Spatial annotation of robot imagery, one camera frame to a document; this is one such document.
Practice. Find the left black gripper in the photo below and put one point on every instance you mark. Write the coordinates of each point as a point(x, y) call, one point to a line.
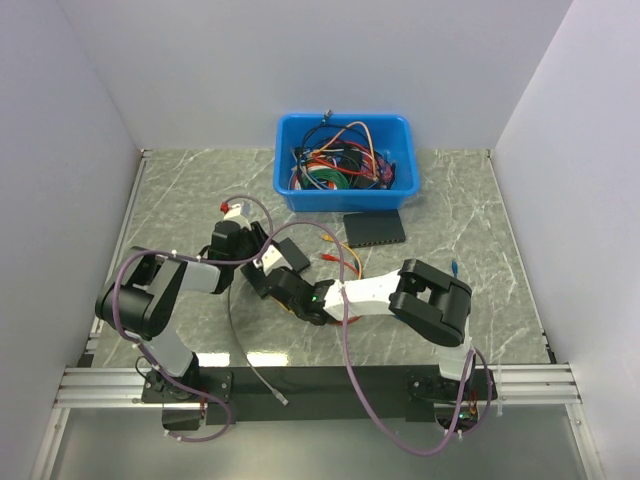
point(257, 235)

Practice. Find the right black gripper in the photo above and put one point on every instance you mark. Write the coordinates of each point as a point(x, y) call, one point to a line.
point(298, 275)

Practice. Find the black network switch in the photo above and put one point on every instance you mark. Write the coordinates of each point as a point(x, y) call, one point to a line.
point(373, 228)
point(295, 259)

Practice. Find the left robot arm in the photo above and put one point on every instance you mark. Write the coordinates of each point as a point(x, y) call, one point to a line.
point(139, 298)

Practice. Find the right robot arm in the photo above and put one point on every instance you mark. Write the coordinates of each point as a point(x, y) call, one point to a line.
point(431, 302)

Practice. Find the black base beam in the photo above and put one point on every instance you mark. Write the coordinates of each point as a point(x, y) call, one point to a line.
point(411, 392)

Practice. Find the blue plastic bin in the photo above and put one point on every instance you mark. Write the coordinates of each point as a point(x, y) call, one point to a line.
point(391, 136)

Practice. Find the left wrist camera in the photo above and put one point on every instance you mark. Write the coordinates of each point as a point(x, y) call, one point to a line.
point(238, 213)

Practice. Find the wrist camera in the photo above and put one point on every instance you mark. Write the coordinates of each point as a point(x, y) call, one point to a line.
point(238, 213)
point(271, 259)

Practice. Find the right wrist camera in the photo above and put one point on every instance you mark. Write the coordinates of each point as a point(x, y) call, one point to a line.
point(271, 259)

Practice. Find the aluminium rail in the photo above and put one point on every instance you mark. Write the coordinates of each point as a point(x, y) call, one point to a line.
point(101, 388)

